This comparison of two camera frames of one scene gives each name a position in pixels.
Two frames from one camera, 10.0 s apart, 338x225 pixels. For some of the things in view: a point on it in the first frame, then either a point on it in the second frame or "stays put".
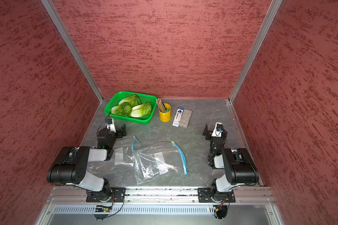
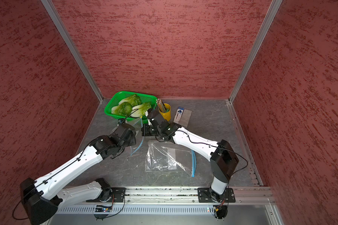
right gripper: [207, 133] → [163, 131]
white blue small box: [177, 118] stays put
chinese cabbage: [141, 110] stays put
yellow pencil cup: [165, 116] stays put
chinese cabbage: [123, 108] stays put
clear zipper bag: [121, 163] → [138, 128]
